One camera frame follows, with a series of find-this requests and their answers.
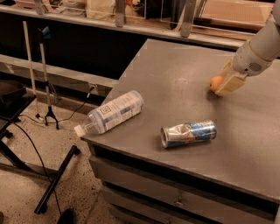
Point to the background shelf with clutter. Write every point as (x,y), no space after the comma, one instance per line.
(221,23)

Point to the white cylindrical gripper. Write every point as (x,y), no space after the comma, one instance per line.
(247,62)

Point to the blue label plastic bottle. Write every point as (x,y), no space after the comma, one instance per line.
(111,114)

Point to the black tripod stand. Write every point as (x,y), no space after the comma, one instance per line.
(43,35)

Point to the grey drawer cabinet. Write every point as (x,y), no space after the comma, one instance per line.
(141,192)

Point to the crushed blue silver can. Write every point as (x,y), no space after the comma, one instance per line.
(188,133)

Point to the black shoe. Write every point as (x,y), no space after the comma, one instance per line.
(67,217)

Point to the orange fruit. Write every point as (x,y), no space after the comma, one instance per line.
(215,82)

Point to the white pole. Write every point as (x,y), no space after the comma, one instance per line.
(29,57)

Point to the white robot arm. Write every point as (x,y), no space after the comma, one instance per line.
(266,42)

